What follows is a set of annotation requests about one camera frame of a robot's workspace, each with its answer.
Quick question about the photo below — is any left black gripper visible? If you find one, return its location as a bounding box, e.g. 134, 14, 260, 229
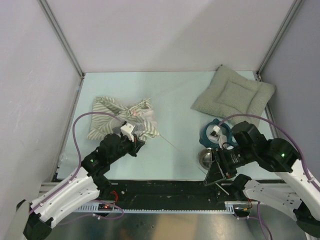
108, 133, 145, 164

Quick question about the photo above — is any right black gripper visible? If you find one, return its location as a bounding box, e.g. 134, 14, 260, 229
203, 144, 254, 185

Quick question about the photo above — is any striped green white pet tent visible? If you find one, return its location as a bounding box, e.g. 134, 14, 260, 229
87, 96, 160, 141

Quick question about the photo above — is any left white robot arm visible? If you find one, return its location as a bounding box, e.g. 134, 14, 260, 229
23, 133, 145, 240

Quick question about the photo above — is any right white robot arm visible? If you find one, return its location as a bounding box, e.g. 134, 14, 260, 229
204, 121, 320, 238

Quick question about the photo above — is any stainless steel bowl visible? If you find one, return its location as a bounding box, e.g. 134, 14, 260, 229
198, 147, 213, 171

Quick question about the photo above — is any teal double bowl stand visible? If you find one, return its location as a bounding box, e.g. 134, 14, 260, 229
199, 118, 238, 149

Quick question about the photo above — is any green checked cushion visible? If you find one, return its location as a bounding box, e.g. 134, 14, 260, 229
191, 65, 276, 127

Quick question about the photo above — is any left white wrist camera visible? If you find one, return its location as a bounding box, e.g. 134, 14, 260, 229
120, 123, 135, 141

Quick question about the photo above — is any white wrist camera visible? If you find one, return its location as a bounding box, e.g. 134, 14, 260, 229
208, 125, 227, 149
120, 123, 135, 141

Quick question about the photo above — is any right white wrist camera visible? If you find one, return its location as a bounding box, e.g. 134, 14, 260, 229
208, 125, 227, 149

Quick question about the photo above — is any white slotted cable duct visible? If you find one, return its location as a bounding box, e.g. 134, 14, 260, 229
74, 202, 250, 215

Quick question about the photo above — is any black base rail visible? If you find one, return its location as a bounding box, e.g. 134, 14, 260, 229
82, 178, 251, 212

